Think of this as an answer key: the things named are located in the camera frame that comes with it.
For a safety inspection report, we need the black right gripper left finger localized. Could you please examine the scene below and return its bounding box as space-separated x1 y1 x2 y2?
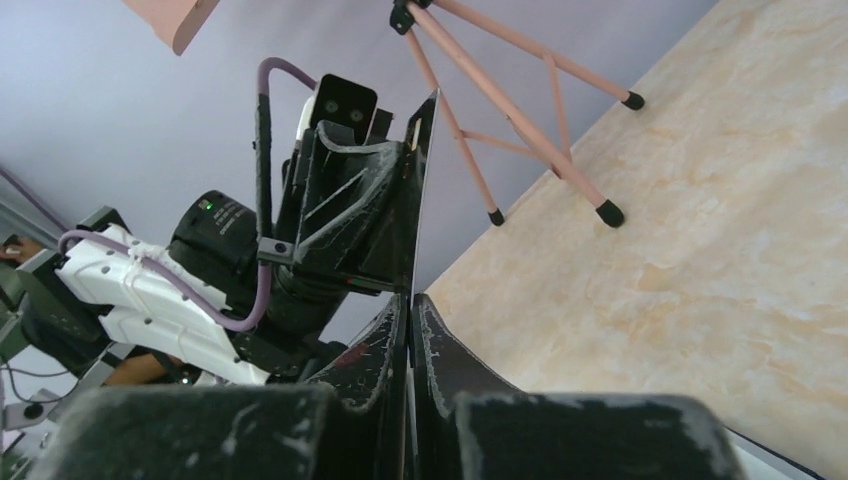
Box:
30 295 408 480

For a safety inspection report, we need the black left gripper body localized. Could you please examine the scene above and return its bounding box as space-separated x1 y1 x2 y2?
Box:
228 109 425 382

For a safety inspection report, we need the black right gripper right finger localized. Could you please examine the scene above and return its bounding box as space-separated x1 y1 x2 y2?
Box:
410 294 745 479

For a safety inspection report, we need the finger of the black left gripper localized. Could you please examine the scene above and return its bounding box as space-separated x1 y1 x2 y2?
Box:
293 121 403 272

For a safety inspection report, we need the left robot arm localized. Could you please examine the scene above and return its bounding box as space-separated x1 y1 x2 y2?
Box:
20 107 433 385

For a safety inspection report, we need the pink music stand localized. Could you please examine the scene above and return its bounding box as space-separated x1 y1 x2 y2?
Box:
122 1 645 228

